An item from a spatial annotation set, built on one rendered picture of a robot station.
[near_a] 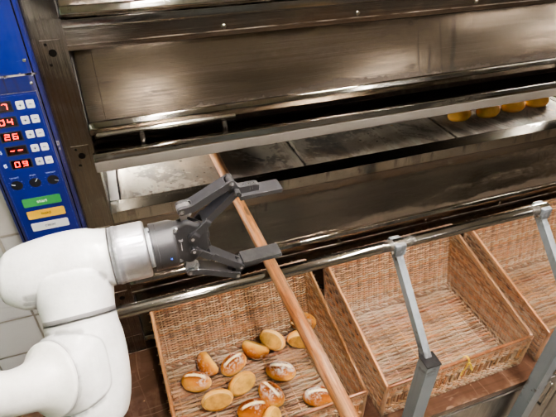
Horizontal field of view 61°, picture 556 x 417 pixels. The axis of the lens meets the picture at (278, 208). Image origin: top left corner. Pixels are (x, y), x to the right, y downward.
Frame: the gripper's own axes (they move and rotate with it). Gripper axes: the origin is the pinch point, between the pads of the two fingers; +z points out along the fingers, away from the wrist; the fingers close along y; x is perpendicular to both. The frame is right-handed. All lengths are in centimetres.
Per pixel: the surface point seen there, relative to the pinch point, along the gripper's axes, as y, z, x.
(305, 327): 27.7, 6.2, 2.0
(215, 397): 84, -10, -24
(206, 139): 4.7, -2.3, -41.0
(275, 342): 85, 14, -38
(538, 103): 28, 136, -69
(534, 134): 31, 120, -53
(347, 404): 27.8, 6.4, 20.0
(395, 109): 5, 49, -40
